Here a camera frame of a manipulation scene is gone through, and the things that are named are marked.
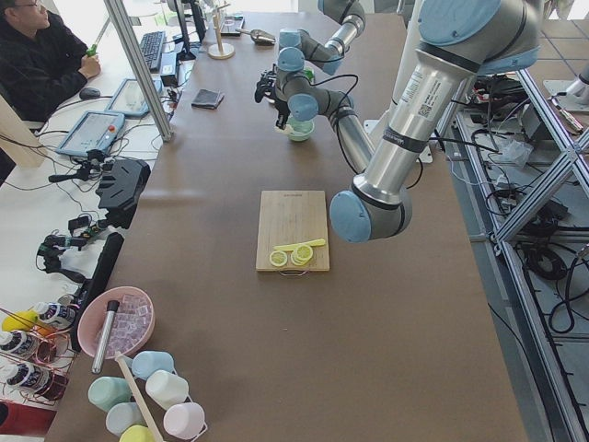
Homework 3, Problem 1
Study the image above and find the pink bowl with ice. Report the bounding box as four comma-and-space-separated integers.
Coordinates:
77, 286, 156, 359

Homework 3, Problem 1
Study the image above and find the aluminium frame post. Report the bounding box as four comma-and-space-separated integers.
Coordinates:
104, 0, 173, 143

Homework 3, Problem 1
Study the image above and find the metal muddler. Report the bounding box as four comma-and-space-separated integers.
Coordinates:
91, 300, 120, 375

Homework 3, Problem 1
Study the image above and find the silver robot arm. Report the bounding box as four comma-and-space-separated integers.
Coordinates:
276, 0, 366, 76
274, 1, 544, 243

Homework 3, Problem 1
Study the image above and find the white steamed bun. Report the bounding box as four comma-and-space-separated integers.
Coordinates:
274, 124, 293, 134

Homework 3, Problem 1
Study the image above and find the upper teach pendant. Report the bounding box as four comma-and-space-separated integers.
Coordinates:
105, 78, 149, 119

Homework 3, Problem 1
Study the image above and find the lemon slice stack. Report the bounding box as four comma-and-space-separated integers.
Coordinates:
290, 244, 314, 266

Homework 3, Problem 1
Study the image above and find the grey folded cloth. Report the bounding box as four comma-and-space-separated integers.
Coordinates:
191, 88, 225, 110

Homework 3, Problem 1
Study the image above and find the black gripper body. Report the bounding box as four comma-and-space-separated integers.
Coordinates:
274, 80, 291, 118

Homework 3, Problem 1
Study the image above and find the black camera cable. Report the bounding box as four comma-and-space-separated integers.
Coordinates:
310, 73, 360, 134

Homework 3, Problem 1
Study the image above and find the wooden mug tree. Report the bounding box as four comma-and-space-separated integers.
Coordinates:
206, 2, 237, 60

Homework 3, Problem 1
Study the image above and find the black keyboard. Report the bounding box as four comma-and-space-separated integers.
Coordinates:
139, 31, 166, 72

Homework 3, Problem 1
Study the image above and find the bamboo cutting board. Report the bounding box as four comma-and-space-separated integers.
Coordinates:
256, 191, 330, 273

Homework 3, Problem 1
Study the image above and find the single lemon slice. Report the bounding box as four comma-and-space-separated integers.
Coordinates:
269, 250, 288, 268

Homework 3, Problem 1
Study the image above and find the seated person in black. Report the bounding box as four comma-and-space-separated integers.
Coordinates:
1, 1, 101, 122

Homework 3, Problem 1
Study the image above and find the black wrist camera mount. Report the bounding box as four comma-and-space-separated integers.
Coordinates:
254, 70, 276, 104

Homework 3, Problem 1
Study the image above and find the teach pendant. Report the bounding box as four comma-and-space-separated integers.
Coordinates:
105, 78, 149, 119
55, 110, 125, 157

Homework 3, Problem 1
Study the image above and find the yellow plastic knife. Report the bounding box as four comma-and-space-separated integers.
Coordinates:
273, 238, 326, 251

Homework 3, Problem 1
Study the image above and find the mint green bowl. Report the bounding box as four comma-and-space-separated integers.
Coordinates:
287, 116, 315, 142

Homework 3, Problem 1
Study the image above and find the metal scoop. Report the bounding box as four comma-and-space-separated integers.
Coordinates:
237, 28, 276, 46

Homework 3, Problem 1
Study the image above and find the lower teach pendant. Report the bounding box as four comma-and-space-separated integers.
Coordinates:
55, 110, 125, 157

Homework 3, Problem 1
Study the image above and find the pastel cup rack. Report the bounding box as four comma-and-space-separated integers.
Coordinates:
87, 352, 209, 441

